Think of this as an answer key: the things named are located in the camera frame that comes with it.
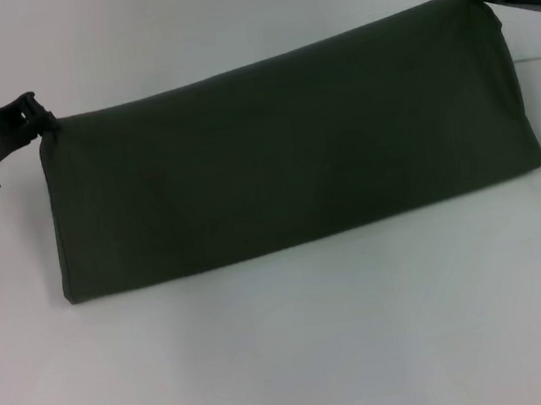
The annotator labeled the dark green shirt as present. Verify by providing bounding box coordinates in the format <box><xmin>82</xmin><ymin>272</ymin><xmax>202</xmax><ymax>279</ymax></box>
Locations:
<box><xmin>24</xmin><ymin>0</ymin><xmax>541</xmax><ymax>307</ymax></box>

